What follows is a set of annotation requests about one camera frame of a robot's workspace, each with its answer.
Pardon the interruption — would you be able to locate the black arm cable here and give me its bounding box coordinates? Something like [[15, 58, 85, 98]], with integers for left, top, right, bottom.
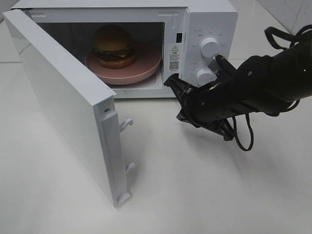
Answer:
[[229, 24, 312, 151]]

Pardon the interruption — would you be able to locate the upper white power knob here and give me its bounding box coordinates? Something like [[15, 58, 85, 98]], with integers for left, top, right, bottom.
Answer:
[[200, 37, 220, 58]]

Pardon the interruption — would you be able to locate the white microwave door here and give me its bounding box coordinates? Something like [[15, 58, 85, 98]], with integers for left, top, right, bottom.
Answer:
[[4, 9, 135, 206]]

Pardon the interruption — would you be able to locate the pink round plate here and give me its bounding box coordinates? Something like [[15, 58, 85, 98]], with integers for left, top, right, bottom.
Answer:
[[84, 42, 161, 85]]

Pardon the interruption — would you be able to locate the white timer knob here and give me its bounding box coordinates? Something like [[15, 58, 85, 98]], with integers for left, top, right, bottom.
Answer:
[[196, 69, 216, 86]]

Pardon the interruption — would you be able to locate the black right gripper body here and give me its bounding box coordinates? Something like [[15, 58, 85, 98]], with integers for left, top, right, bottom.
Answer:
[[176, 85, 234, 141]]

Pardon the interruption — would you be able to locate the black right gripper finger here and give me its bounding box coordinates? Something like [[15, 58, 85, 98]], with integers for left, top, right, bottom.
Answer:
[[164, 75, 197, 100], [214, 55, 237, 79]]

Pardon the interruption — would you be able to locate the burger with lettuce and patty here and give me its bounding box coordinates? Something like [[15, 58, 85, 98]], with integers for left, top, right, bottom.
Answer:
[[93, 25, 137, 69]]

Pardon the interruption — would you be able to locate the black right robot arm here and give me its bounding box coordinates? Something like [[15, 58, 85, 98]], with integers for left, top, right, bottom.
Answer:
[[165, 25, 312, 141]]

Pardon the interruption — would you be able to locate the white warning label sticker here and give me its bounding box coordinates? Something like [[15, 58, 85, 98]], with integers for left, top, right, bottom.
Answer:
[[168, 43, 182, 72]]

